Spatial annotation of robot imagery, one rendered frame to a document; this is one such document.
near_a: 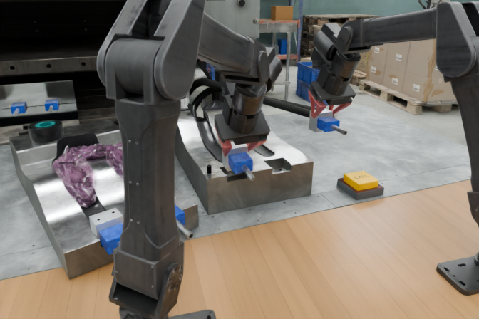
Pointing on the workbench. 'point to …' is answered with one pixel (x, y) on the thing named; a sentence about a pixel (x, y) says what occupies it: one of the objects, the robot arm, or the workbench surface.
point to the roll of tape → (45, 130)
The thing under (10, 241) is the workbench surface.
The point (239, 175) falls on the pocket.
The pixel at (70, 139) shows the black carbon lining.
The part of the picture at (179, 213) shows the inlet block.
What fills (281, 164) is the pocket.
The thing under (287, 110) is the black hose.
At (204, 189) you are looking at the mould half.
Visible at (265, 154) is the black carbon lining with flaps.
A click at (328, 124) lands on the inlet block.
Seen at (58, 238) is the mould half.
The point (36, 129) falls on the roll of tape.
